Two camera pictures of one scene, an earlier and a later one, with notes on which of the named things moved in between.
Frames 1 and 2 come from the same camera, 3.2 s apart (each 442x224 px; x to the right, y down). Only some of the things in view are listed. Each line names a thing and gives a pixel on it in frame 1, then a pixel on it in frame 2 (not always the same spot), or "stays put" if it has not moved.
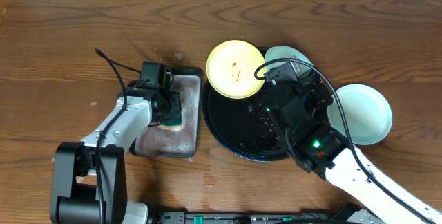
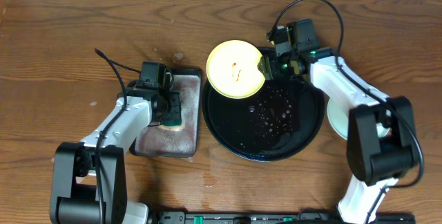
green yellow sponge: [172, 124] stays put
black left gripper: [174, 106] stays put
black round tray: [246, 128] stays put
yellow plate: [231, 68] stays put
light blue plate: [367, 113] -> [340, 122]
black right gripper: [313, 93] -> [268, 69]
